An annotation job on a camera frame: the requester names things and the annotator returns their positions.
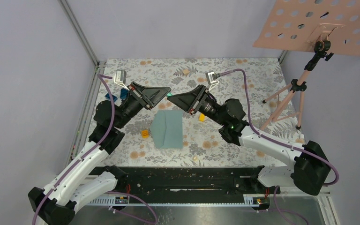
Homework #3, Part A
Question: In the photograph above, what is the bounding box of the small tan wooden cube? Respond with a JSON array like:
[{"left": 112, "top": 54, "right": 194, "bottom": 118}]
[{"left": 182, "top": 69, "right": 190, "bottom": 76}]

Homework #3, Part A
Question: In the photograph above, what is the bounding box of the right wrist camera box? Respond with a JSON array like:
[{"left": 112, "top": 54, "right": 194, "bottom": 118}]
[{"left": 205, "top": 71, "right": 219, "bottom": 91}]

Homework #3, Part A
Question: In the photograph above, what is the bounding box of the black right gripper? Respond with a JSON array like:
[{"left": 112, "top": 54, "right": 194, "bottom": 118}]
[{"left": 168, "top": 84, "right": 227, "bottom": 126}]

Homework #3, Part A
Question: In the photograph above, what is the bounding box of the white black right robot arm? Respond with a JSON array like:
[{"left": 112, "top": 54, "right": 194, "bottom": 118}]
[{"left": 167, "top": 85, "right": 331, "bottom": 196}]

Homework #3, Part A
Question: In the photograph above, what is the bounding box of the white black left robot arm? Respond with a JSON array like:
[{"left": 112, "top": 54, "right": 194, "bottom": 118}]
[{"left": 28, "top": 82, "right": 171, "bottom": 225}]

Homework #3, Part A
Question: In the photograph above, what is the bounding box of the pink music stand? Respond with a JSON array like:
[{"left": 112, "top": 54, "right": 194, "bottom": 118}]
[{"left": 254, "top": 0, "right": 360, "bottom": 125}]

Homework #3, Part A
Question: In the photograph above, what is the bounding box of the yellow rectangular block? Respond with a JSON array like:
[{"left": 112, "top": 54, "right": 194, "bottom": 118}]
[{"left": 199, "top": 114, "right": 205, "bottom": 121}]

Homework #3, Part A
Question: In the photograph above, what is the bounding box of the white slotted cable duct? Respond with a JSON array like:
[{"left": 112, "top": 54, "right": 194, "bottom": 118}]
[{"left": 87, "top": 194, "right": 263, "bottom": 207}]

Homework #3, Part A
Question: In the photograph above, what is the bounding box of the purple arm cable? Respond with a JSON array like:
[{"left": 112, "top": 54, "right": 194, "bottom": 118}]
[
  {"left": 31, "top": 74, "right": 158, "bottom": 225},
  {"left": 217, "top": 68, "right": 339, "bottom": 225}
]

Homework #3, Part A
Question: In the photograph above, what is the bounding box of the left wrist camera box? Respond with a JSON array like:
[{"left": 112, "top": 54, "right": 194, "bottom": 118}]
[{"left": 112, "top": 69, "right": 127, "bottom": 88}]

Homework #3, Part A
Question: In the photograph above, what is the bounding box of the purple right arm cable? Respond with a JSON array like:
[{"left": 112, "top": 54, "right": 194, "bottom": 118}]
[{"left": 217, "top": 68, "right": 339, "bottom": 225}]

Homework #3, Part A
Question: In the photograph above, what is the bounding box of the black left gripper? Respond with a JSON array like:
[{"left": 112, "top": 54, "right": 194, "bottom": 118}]
[{"left": 116, "top": 82, "right": 172, "bottom": 129}]

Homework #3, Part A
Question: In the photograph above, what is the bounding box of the floral patterned table mat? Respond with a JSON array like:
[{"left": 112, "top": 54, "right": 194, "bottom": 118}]
[{"left": 98, "top": 58, "right": 285, "bottom": 167}]

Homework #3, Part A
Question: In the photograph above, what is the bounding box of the teal paper envelope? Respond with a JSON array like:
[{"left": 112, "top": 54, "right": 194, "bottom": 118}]
[{"left": 150, "top": 110, "right": 183, "bottom": 149}]

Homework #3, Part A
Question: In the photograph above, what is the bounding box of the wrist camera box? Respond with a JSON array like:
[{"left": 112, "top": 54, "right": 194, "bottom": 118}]
[
  {"left": 112, "top": 69, "right": 127, "bottom": 88},
  {"left": 205, "top": 71, "right": 219, "bottom": 91}
]

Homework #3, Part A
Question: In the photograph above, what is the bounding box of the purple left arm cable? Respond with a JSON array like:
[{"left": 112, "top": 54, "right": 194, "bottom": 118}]
[{"left": 31, "top": 74, "right": 158, "bottom": 225}]

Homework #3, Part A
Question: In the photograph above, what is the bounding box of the aluminium frame post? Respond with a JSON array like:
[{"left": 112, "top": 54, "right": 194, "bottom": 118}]
[{"left": 58, "top": 0, "right": 99, "bottom": 67}]

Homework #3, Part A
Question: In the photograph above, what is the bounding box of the small orange lego brick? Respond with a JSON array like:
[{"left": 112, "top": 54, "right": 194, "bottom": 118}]
[{"left": 141, "top": 130, "right": 150, "bottom": 138}]

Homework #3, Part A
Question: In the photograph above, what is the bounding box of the large blue lego brick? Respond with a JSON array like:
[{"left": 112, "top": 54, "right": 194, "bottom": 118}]
[{"left": 120, "top": 88, "right": 129, "bottom": 100}]

